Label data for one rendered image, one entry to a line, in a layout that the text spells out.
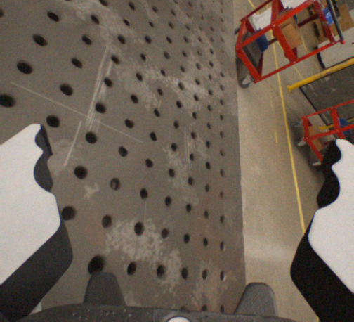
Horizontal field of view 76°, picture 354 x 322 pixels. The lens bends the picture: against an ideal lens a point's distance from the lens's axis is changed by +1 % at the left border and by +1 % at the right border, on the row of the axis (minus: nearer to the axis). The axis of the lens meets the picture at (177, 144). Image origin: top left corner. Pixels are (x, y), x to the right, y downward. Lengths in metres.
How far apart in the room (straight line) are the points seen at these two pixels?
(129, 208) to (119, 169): 0.06
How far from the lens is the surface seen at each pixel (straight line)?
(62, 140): 0.31
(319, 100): 5.08
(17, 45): 0.35
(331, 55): 10.35
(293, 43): 2.52
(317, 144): 3.82
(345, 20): 13.59
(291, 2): 4.30
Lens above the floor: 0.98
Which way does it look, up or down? 41 degrees down
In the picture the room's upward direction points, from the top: 68 degrees clockwise
